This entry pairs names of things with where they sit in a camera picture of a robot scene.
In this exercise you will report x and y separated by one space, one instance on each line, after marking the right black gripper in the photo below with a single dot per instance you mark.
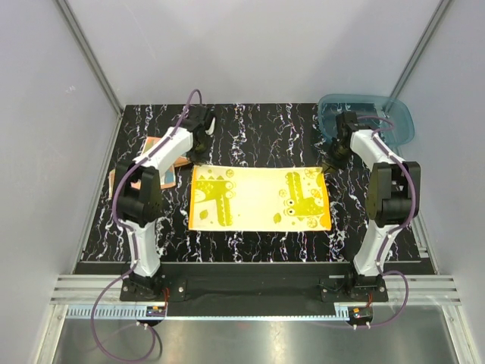
329 160

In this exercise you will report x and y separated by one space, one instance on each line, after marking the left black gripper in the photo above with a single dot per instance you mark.
201 159

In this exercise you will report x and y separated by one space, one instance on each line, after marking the yellow crocodile towel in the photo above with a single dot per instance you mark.
258 199

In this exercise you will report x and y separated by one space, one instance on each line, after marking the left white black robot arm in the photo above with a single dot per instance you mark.
137 200

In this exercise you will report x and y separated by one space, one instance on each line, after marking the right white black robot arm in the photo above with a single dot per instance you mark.
392 199

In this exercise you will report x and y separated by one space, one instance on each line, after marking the orange blue patterned towel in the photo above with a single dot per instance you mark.
167 181

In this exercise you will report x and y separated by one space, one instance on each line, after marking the blue transparent plastic bin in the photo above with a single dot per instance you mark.
371 108

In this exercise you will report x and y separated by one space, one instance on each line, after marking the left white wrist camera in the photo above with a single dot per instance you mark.
210 130

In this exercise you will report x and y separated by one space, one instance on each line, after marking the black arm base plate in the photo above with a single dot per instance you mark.
236 278

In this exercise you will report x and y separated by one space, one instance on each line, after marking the right aluminium frame post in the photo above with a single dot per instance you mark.
437 17

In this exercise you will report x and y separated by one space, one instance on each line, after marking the aluminium frame post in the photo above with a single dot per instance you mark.
437 17
83 44

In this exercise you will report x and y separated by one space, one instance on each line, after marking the left aluminium frame post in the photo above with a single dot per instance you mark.
83 44

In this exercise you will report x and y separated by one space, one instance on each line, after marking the aluminium rail with slots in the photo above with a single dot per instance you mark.
84 298

